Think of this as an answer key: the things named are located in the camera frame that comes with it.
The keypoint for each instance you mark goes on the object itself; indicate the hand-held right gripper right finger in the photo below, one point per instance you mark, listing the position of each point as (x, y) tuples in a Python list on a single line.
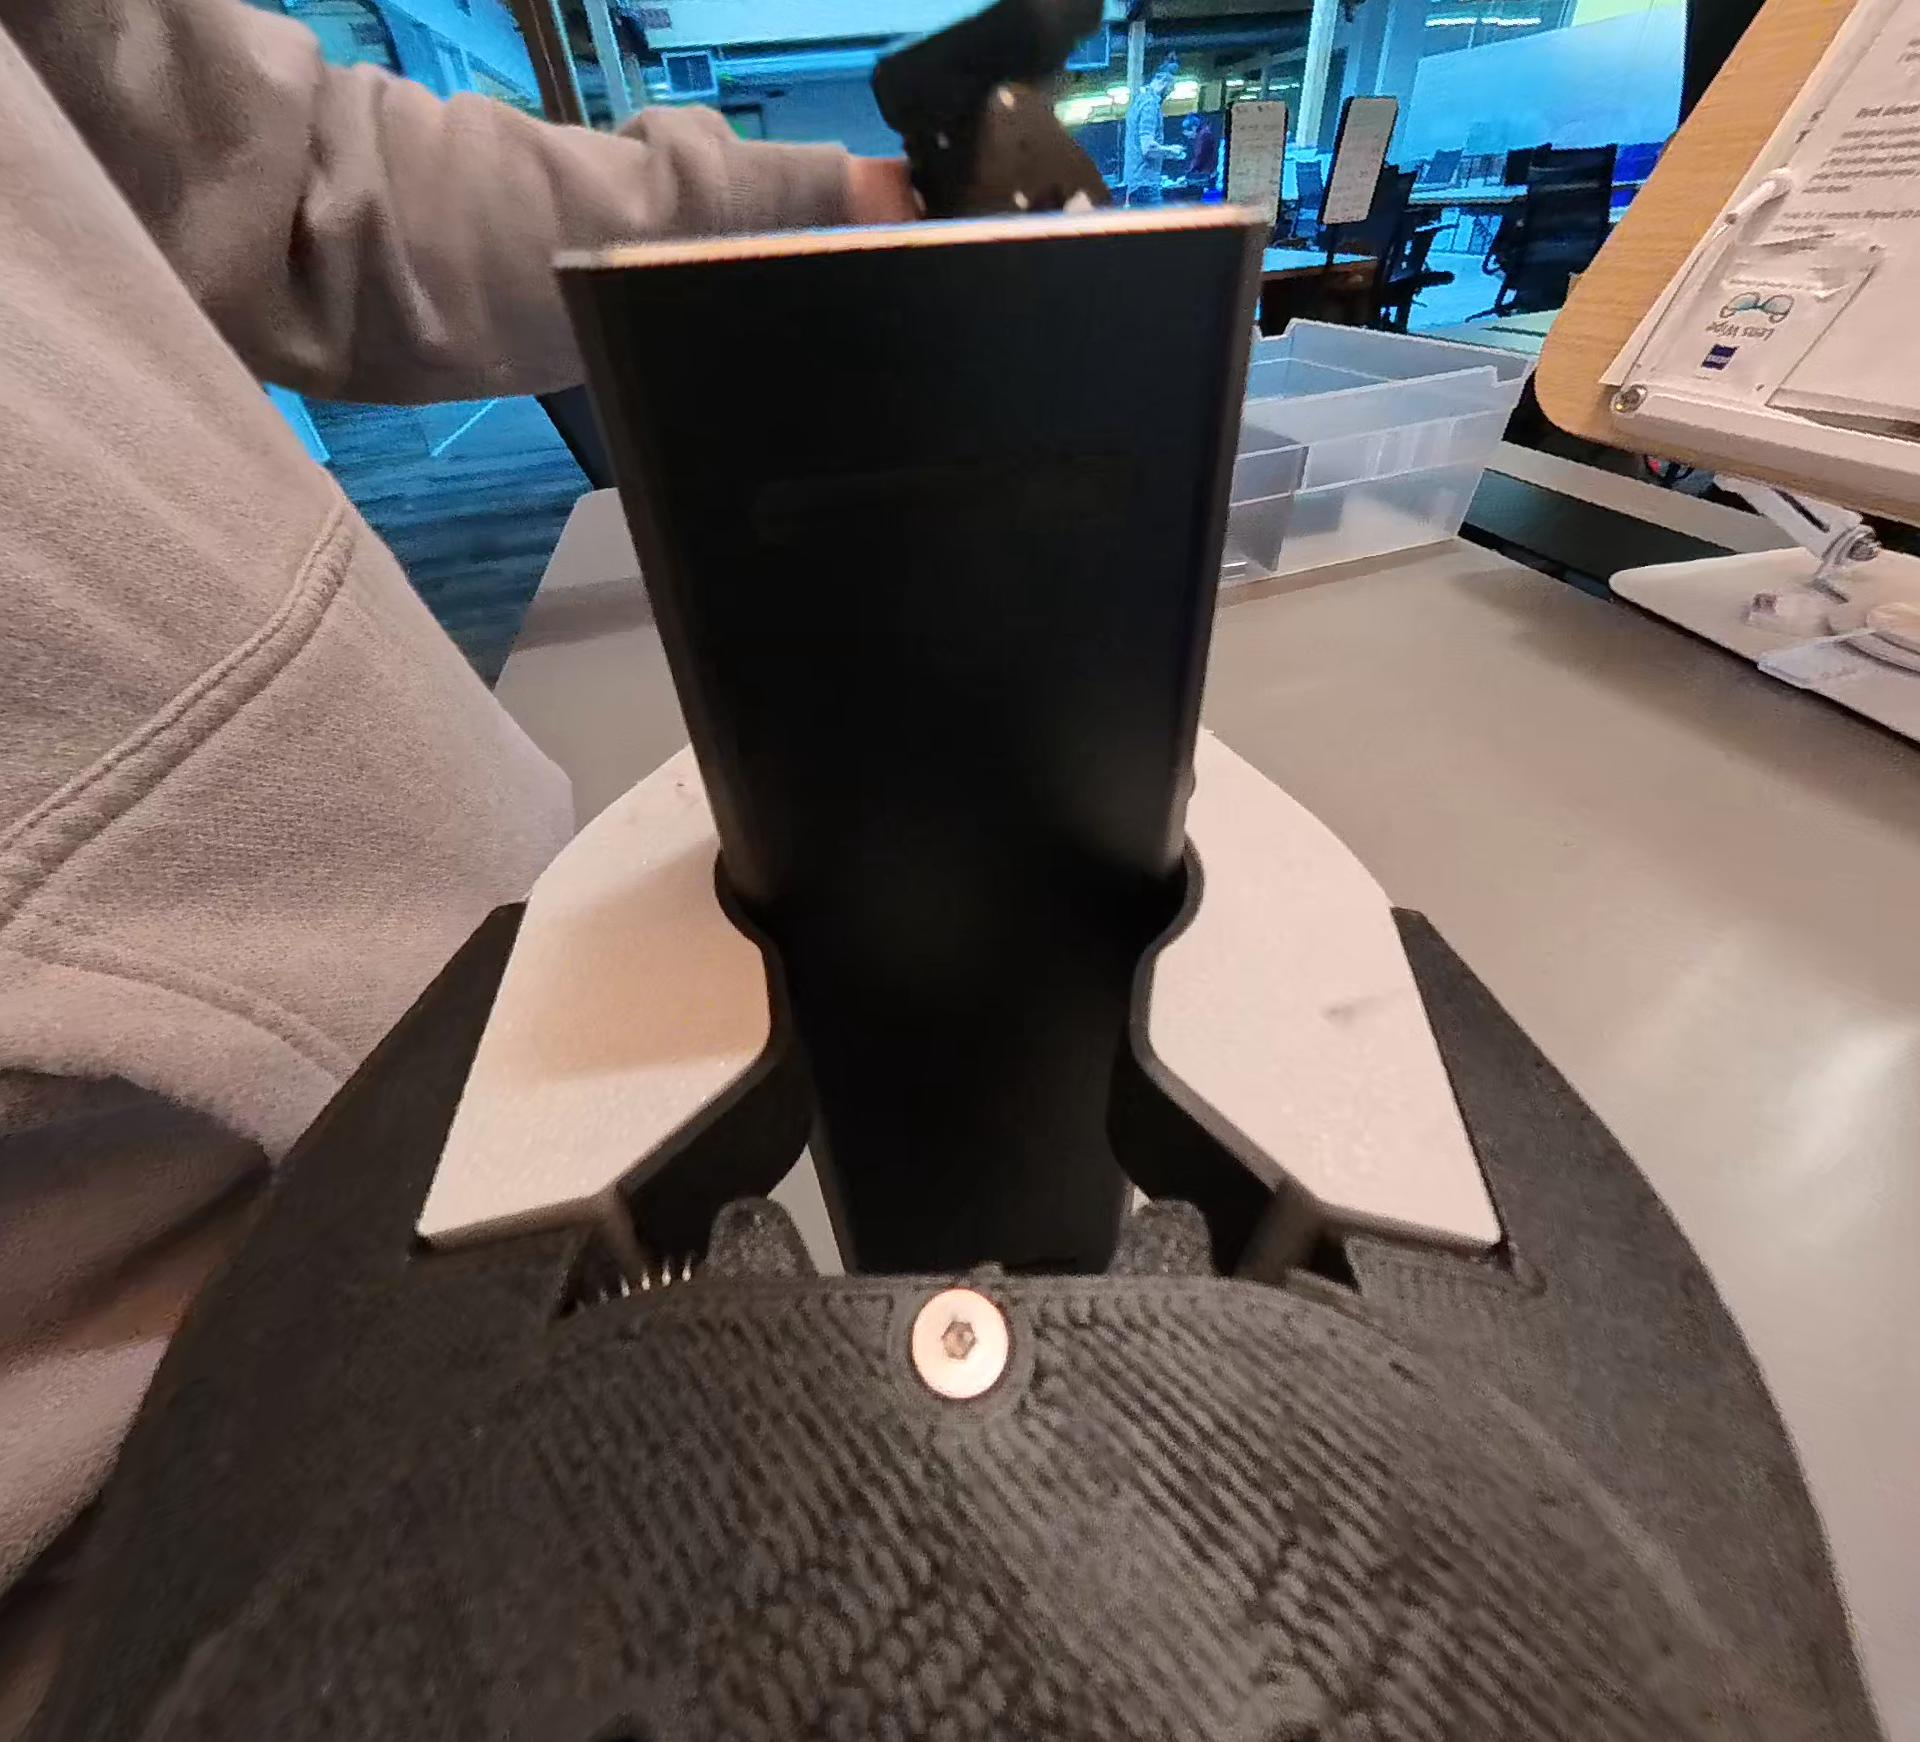
[(1305, 1021)]

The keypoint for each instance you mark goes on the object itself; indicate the tilted wooden board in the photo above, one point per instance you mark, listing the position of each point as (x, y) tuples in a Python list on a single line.
[(1680, 196)]

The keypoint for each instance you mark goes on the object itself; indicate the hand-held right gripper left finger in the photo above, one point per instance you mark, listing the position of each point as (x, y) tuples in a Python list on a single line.
[(598, 1021)]

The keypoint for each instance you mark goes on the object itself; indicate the white paper sheets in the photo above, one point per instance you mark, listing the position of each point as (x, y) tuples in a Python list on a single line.
[(1853, 168)]

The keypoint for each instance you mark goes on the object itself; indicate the black office chair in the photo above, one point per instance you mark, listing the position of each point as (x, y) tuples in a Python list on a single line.
[(1561, 226), (1401, 235)]

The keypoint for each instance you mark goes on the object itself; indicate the black monitor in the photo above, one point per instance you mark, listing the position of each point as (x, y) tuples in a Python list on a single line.
[(1740, 19)]

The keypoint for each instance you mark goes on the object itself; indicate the clear plastic bin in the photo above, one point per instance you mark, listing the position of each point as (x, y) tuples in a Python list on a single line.
[(1363, 437)]

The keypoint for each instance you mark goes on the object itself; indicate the person's left forearm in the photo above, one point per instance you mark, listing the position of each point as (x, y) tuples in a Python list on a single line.
[(598, 211)]

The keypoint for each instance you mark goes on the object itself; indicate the person's left hand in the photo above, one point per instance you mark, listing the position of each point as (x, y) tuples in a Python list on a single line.
[(881, 188)]

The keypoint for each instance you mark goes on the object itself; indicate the standing display board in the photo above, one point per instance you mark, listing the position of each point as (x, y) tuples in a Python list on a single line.
[(1361, 155), (1255, 160)]

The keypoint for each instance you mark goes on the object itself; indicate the black usb hub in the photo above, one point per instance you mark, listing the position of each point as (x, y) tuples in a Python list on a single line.
[(915, 573)]

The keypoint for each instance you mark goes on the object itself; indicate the background office table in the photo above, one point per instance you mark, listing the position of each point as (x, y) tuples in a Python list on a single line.
[(1319, 268)]

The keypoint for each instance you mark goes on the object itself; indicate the white stand base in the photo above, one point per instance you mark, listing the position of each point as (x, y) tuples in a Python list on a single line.
[(1723, 603)]

